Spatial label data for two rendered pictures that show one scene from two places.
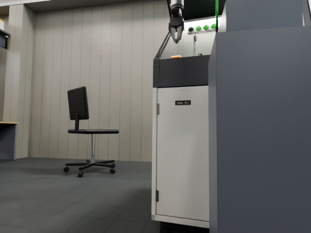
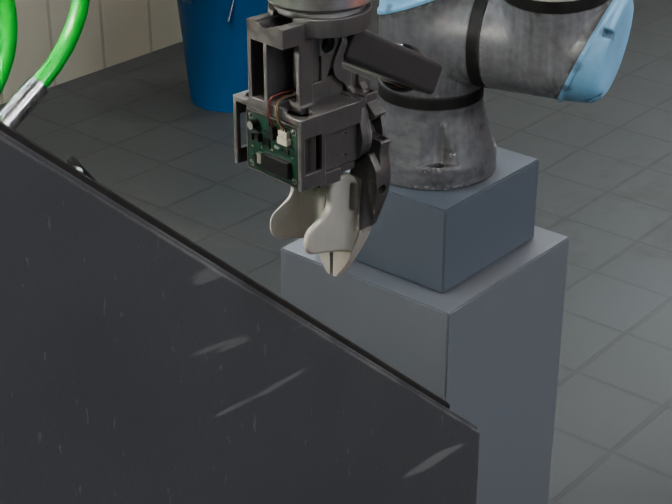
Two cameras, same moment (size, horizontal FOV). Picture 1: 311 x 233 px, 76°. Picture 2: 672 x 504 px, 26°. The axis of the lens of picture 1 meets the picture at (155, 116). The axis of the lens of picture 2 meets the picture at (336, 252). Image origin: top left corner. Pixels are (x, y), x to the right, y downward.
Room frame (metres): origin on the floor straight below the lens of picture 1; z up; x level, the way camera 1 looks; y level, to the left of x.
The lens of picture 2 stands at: (1.93, 0.37, 1.55)
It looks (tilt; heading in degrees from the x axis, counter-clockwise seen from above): 27 degrees down; 210
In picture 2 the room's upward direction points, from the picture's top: straight up
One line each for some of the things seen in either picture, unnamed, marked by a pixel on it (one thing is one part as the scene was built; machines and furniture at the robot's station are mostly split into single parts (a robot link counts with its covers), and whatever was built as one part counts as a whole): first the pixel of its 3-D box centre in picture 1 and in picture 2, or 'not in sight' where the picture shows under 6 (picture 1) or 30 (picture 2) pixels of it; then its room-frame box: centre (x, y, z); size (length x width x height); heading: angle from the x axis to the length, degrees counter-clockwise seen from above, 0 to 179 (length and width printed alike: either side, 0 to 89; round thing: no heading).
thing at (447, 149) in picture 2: not in sight; (429, 121); (0.57, -0.29, 0.95); 0.15 x 0.15 x 0.10
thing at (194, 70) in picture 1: (217, 70); not in sight; (1.02, -0.32, 0.87); 0.62 x 0.04 x 0.16; 73
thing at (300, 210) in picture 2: (179, 36); (302, 218); (1.10, -0.13, 1.09); 0.06 x 0.03 x 0.09; 163
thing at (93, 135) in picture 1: (93, 130); not in sight; (2.63, 0.81, 0.53); 0.68 x 0.68 x 1.06
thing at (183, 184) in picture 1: (218, 152); not in sight; (1.00, -0.32, 0.44); 0.65 x 0.02 x 0.68; 73
